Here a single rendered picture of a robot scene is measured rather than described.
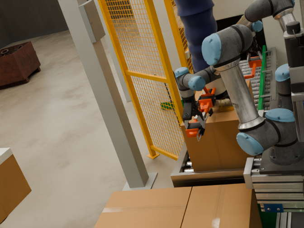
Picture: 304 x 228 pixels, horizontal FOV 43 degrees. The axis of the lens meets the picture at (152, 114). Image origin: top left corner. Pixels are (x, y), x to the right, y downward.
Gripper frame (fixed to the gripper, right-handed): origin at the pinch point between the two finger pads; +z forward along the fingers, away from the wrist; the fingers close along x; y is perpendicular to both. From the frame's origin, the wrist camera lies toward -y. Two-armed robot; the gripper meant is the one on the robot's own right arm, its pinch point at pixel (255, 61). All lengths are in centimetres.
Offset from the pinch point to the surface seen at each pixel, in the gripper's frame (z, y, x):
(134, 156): 72, 0, -122
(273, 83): 49, -68, 3
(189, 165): 54, 46, -54
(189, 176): 48, 68, -47
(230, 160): 43, 61, -19
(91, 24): -54, 2, -117
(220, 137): 24, 60, -22
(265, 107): 53, -30, -3
